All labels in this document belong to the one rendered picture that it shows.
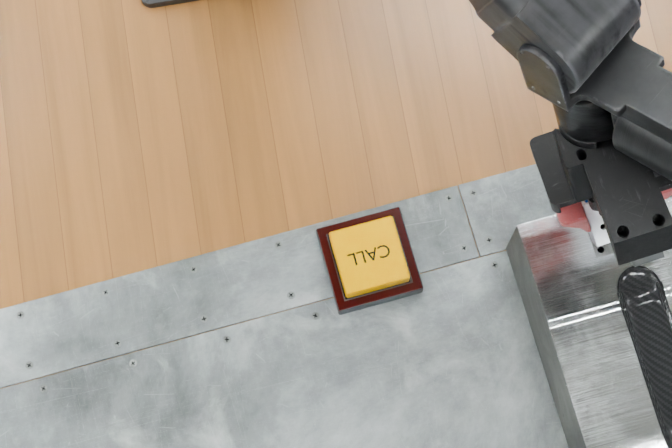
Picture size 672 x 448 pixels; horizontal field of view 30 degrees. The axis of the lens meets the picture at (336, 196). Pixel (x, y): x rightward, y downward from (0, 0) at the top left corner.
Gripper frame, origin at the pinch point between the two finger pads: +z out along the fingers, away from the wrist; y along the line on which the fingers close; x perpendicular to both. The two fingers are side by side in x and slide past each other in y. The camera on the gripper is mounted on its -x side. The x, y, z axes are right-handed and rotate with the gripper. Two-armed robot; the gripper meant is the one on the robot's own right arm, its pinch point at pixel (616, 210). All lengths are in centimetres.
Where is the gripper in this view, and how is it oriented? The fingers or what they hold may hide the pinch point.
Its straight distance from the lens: 104.9
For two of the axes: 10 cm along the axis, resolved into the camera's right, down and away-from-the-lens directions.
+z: 2.9, 5.0, 8.2
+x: -1.9, -8.1, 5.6
